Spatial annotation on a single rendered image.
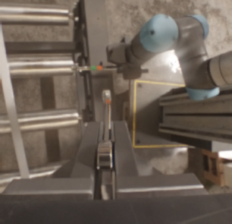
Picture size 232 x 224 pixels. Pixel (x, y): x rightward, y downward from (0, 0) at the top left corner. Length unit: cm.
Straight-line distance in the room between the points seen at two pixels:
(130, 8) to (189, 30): 191
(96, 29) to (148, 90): 108
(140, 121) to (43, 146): 101
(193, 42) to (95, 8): 47
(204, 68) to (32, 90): 166
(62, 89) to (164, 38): 156
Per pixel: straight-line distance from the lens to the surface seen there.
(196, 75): 46
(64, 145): 187
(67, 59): 97
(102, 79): 70
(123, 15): 227
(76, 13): 110
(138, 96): 167
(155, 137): 175
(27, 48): 115
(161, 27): 40
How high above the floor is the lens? 184
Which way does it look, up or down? 74 degrees down
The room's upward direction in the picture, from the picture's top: 82 degrees clockwise
